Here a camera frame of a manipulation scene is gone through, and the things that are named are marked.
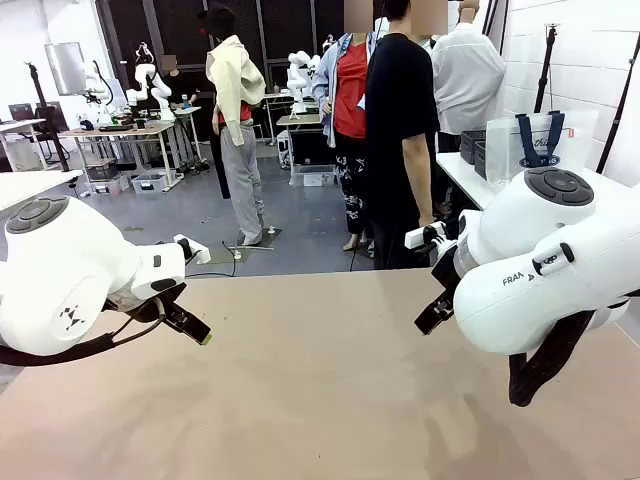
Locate small wooden side table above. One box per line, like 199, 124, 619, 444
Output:
276, 113, 324, 187

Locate mannequin with cream jacket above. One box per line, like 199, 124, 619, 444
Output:
197, 2, 269, 246

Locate person in black T-shirt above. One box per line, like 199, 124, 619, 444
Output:
364, 0, 441, 271

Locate wooden desk with metal legs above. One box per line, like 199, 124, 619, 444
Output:
58, 122, 177, 195

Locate white side table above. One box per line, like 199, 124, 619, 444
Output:
435, 152, 640, 211

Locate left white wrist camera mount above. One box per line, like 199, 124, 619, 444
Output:
172, 233, 211, 265

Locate clear plastic storage box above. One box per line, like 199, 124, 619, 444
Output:
130, 172, 169, 195
89, 174, 131, 197
291, 164, 341, 189

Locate grey whiteboard panel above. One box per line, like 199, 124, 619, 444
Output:
44, 42, 87, 96

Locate metal floor base plate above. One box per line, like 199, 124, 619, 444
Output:
204, 227, 284, 264

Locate person's right forearm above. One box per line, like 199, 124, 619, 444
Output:
402, 132, 434, 219

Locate black slanted pole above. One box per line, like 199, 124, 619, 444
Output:
595, 64, 640, 174

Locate mannequin in white shirt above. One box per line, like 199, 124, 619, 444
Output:
429, 0, 507, 136

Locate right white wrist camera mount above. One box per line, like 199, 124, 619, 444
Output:
404, 221, 459, 252

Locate translucent shopping bag navy handles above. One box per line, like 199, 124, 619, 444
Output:
485, 110, 599, 190

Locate left arm black cable sleeve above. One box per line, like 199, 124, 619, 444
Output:
0, 299, 166, 369

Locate person in red shirt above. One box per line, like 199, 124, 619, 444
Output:
312, 0, 381, 251

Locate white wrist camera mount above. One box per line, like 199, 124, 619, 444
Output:
172, 233, 211, 265
404, 221, 459, 252

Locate white table with leg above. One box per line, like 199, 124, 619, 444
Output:
0, 169, 84, 212

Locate seated person in black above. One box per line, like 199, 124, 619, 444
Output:
159, 53, 202, 109

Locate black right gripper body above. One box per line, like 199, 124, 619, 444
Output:
430, 244, 462, 302

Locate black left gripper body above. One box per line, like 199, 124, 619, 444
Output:
105, 279, 189, 324

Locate white computer tower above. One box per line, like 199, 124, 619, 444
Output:
276, 129, 292, 169

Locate black tripod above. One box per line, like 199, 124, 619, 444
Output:
24, 62, 71, 174
533, 22, 561, 115

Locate black floor power cord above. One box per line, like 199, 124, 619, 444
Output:
184, 239, 239, 279

